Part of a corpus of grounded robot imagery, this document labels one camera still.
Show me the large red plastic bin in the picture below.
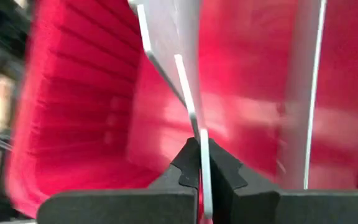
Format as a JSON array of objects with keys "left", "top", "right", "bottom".
[{"left": 4, "top": 0, "right": 358, "bottom": 224}]

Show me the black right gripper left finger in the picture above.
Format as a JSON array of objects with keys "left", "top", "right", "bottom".
[{"left": 37, "top": 138, "right": 202, "bottom": 224}]

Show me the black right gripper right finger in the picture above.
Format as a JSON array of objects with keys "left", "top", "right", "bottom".
[{"left": 209, "top": 138, "right": 358, "bottom": 224}]

